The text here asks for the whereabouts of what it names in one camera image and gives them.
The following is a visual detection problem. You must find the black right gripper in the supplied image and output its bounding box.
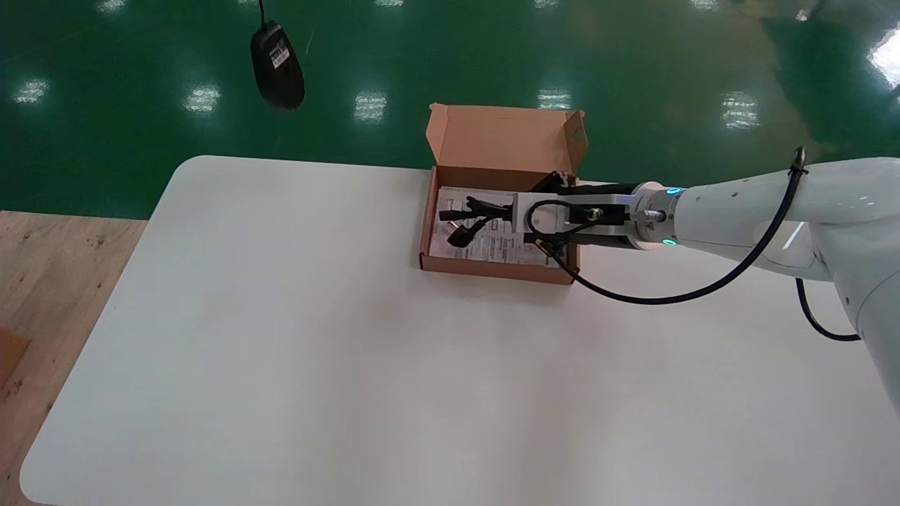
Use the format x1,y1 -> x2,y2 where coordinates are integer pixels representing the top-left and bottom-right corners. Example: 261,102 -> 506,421
524,171 -> 644,273

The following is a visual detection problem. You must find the brown cardboard storage box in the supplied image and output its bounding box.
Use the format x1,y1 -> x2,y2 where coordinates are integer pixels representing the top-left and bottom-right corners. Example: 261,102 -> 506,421
420,103 -> 589,286

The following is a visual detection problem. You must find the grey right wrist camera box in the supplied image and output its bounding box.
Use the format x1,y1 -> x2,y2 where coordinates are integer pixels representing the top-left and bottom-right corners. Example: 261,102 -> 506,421
512,192 -> 572,234

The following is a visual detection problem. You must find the black computer mouse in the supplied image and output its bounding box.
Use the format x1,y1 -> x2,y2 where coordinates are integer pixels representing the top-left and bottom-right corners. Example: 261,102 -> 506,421
250,20 -> 307,111

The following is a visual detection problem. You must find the white printed paper manual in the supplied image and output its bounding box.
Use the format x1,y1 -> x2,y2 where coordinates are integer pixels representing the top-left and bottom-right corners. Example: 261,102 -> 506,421
432,186 -> 563,268

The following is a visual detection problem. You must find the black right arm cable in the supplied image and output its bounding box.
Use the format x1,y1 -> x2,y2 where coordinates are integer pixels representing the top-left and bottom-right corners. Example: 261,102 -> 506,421
527,146 -> 862,343

